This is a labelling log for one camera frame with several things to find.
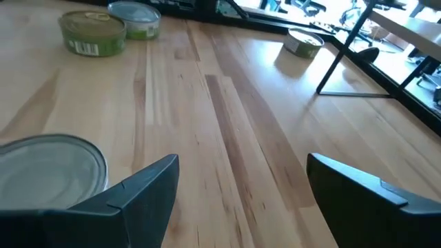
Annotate Bumble Bee tuna can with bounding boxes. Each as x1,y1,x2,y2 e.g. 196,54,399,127
0,133,110,211
107,0,162,41

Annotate green albacore tuna can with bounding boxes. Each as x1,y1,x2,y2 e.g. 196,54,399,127
283,27,325,59
57,10,127,58

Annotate black table frame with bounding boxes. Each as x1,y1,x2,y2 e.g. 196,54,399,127
65,0,441,137

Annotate wooden shelf with black frame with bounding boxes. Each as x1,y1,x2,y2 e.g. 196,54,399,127
316,0,441,100

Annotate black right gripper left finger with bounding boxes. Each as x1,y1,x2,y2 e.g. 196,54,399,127
0,154,180,248

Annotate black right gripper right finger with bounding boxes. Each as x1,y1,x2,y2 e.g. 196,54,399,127
306,152,441,248

